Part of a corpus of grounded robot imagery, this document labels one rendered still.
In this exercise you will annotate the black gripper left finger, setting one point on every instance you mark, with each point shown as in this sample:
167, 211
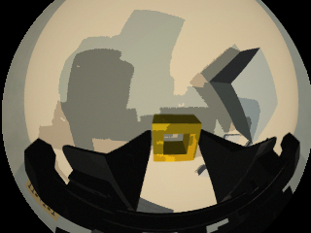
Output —
124, 168

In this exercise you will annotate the olive-gold square nut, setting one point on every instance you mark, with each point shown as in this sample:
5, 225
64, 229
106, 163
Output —
167, 151

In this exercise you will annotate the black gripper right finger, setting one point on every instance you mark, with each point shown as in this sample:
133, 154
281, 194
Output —
229, 163

